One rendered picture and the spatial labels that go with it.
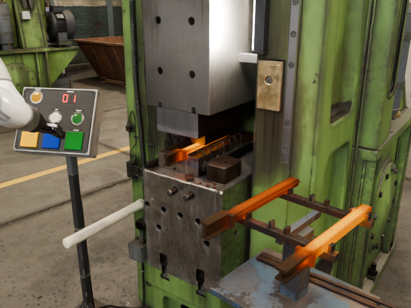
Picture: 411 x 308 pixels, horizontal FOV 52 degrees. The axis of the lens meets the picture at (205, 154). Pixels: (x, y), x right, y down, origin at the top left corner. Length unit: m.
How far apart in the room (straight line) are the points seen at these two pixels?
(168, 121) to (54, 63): 5.27
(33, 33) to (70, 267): 4.27
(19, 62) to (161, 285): 4.90
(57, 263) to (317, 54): 2.08
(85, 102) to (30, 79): 4.59
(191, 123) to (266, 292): 0.65
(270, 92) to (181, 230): 0.63
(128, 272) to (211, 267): 1.10
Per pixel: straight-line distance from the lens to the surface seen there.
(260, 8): 1.47
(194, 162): 1.60
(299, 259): 0.96
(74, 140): 1.81
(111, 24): 11.19
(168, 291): 1.91
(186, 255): 1.73
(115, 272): 2.72
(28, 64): 6.43
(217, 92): 1.52
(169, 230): 1.73
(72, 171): 2.00
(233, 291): 1.30
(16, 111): 1.39
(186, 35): 1.51
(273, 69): 1.48
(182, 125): 1.58
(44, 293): 2.66
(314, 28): 1.44
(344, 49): 1.78
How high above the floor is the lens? 1.54
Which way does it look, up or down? 20 degrees down
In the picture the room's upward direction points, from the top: straight up
